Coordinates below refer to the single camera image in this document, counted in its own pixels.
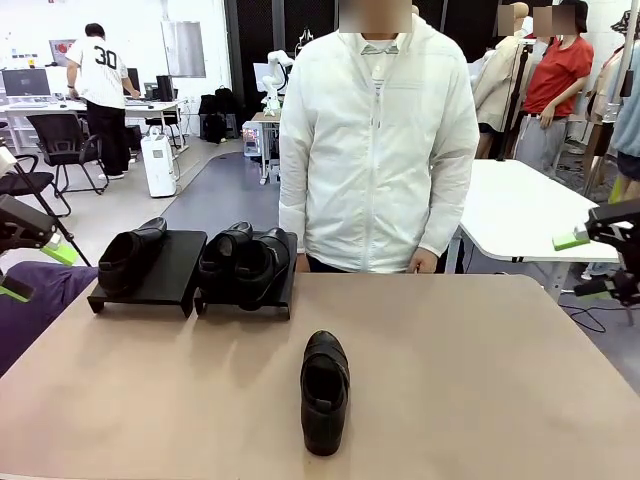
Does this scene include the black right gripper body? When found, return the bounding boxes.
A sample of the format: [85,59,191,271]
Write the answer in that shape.
[622,229,640,296]

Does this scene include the black leather shoe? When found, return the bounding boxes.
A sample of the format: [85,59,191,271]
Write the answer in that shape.
[299,329,351,457]
[97,217,169,300]
[198,221,254,291]
[234,227,291,312]

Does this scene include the person's right forearm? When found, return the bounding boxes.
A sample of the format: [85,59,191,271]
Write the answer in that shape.
[278,189,307,256]

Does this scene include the person's left forearm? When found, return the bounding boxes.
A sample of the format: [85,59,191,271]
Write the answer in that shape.
[419,164,476,259]

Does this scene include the black metal shoe stand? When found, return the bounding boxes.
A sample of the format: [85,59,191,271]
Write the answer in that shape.
[87,228,209,319]
[193,230,299,321]

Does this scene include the person's left hand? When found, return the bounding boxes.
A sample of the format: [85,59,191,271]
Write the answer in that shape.
[413,248,440,275]

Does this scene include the purple cushion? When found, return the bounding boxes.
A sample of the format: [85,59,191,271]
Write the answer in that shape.
[0,260,101,379]

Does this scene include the black mesh office chair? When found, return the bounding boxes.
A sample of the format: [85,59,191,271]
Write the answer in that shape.
[25,113,110,195]

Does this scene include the white table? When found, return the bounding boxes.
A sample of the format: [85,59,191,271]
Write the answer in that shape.
[444,158,624,301]

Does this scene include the light blue garment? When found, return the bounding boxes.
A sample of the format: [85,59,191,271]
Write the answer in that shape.
[612,49,640,156]

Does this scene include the mannequin in tan jacket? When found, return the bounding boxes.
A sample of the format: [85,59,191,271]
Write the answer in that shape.
[584,44,626,156]

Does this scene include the silver computer monitor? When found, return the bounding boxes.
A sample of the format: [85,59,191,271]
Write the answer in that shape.
[2,68,52,99]

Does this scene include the mannequin in red T-shirt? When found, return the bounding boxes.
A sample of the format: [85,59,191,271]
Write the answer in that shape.
[514,0,596,176]

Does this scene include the white air purifier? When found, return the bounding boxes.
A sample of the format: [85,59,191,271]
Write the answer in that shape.
[140,127,177,199]

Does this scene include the person in numbered white jersey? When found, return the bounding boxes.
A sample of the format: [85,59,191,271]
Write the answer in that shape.
[64,22,142,180]

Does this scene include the mannequin in beige coat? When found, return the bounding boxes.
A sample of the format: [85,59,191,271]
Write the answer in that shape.
[472,2,534,160]

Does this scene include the grey poster with red circle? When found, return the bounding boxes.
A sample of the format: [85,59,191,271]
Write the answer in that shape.
[48,38,76,69]

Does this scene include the black backpack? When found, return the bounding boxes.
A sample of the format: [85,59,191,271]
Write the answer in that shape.
[202,113,229,144]
[213,85,239,117]

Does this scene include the person in white jacket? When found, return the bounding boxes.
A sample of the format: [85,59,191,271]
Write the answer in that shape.
[278,17,481,275]

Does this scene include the workbench with electronics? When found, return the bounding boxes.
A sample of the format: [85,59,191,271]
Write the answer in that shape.
[242,112,284,187]

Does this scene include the metal wall panel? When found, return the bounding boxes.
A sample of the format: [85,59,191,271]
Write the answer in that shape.
[160,20,207,79]

